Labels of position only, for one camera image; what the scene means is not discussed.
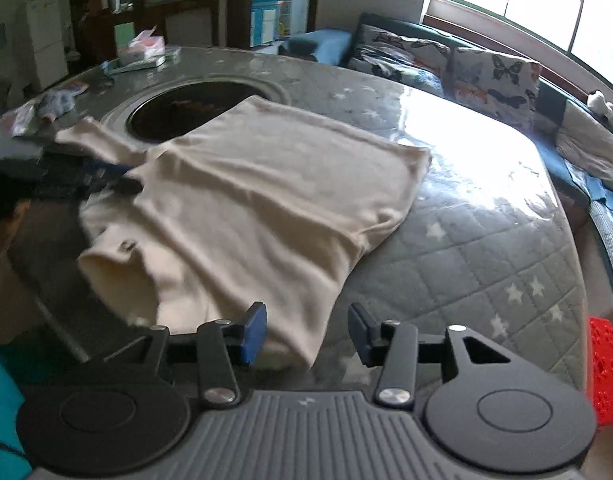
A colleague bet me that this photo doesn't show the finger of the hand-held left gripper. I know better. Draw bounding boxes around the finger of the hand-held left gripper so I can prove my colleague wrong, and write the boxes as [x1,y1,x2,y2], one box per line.
[89,176,144,197]
[86,157,134,178]

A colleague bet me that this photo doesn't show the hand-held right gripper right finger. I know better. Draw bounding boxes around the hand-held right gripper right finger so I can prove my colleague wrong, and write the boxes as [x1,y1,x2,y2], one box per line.
[347,303,540,409]

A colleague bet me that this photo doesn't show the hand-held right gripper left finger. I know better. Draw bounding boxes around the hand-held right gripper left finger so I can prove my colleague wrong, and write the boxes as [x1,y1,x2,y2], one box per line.
[105,302,267,409]

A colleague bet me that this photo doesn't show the cream knit sweater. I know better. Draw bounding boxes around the cream knit sweater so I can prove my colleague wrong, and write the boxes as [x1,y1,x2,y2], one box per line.
[54,95,432,368]

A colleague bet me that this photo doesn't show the blue patterned small cloth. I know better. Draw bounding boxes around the blue patterned small cloth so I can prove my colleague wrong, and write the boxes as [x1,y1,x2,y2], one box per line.
[39,85,90,123]

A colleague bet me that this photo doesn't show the round black induction cooktop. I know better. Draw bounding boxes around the round black induction cooktop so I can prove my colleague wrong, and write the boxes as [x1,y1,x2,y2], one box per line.
[106,77,292,151]

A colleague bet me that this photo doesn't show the clear flat plastic case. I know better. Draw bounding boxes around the clear flat plastic case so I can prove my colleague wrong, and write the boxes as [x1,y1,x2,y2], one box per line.
[106,45,182,75]

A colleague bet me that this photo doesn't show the grey star quilted tablecloth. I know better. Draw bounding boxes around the grey star quilted tablecloth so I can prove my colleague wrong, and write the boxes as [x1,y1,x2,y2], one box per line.
[0,45,592,401]

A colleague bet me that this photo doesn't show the pink white tissue box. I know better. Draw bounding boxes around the pink white tissue box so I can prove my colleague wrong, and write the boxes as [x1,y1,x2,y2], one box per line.
[119,27,167,66]

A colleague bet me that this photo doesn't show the white refrigerator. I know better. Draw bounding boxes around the white refrigerator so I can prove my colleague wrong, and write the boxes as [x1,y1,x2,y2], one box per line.
[21,0,70,91]

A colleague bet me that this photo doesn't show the dark wooden cabinet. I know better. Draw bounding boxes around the dark wooden cabinet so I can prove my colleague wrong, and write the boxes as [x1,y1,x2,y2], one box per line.
[69,0,222,61]

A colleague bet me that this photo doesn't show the light blue cabinet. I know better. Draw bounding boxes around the light blue cabinet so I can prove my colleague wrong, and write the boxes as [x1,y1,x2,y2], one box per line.
[249,0,287,46]

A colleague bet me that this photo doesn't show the person's teal clothing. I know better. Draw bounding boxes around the person's teal clothing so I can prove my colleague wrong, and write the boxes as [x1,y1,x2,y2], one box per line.
[0,350,32,480]

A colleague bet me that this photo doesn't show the dark blue sofa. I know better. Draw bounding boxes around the dark blue sofa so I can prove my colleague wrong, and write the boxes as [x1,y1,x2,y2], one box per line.
[279,12,613,311]

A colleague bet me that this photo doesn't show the red plastic stool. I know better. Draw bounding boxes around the red plastic stool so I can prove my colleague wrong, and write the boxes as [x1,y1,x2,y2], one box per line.
[587,316,613,428]

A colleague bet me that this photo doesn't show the butterfly print pillow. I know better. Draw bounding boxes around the butterfly print pillow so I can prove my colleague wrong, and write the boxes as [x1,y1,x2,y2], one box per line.
[444,47,542,133]
[347,25,452,93]

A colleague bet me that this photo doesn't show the plain grey pillow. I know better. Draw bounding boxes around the plain grey pillow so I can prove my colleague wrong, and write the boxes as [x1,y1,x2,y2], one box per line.
[554,105,613,183]

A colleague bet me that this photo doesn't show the panda plush toy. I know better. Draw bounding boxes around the panda plush toy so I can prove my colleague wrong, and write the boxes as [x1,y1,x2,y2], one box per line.
[587,90,613,121]

